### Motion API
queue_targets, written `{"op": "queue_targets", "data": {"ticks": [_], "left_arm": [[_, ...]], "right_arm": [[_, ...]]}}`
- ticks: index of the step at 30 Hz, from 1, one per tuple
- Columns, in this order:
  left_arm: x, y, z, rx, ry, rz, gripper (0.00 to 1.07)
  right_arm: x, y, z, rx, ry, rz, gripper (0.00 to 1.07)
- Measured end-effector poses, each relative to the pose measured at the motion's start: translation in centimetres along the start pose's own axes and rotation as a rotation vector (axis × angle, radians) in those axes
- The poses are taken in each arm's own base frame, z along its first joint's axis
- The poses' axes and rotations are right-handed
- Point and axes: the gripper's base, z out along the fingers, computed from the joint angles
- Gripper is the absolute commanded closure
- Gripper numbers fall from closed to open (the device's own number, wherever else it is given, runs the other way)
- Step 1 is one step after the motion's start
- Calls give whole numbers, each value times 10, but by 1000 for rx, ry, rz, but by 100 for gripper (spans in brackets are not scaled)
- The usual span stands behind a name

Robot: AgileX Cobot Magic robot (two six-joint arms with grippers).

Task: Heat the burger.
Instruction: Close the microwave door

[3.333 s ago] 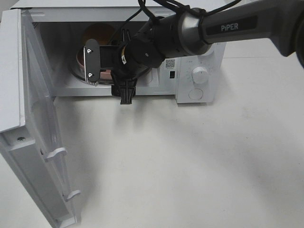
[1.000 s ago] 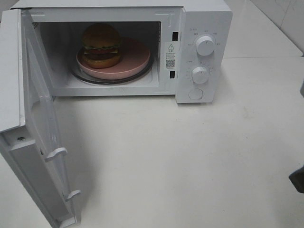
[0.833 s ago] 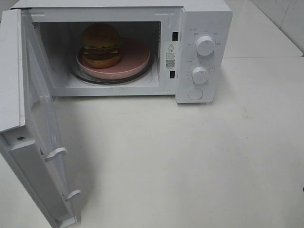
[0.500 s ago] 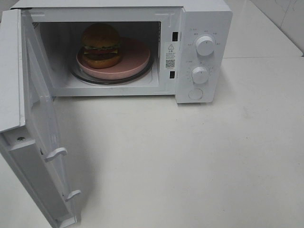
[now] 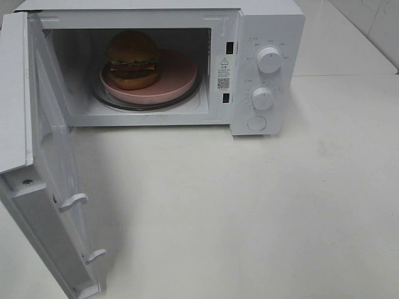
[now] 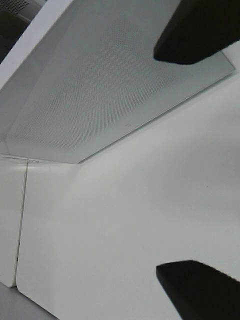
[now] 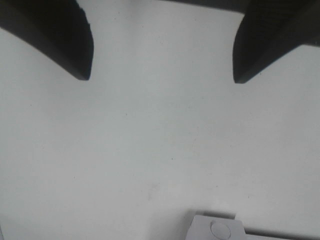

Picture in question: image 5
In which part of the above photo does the upper white power knob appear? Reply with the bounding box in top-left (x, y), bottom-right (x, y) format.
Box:
top-left (256, 44), bottom-right (282, 74)

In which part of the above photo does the white microwave door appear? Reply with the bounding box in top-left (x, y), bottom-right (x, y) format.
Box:
top-left (1, 12), bottom-right (105, 298)

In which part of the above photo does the glass microwave turntable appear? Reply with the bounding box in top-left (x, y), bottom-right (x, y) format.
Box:
top-left (90, 75), bottom-right (202, 112)

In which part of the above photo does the burger with lettuce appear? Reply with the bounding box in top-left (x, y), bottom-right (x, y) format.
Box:
top-left (106, 30), bottom-right (160, 90)

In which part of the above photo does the white microwave oven body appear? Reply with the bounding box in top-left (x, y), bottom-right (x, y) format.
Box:
top-left (13, 1), bottom-right (305, 135)

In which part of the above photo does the lower white timer knob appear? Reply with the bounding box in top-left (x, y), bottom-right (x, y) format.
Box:
top-left (251, 87), bottom-right (274, 110)

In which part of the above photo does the pink round plate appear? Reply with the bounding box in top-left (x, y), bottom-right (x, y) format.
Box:
top-left (100, 49), bottom-right (198, 105)

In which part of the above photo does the round white door button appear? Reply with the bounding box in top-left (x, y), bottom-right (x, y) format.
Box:
top-left (248, 116), bottom-right (267, 131)

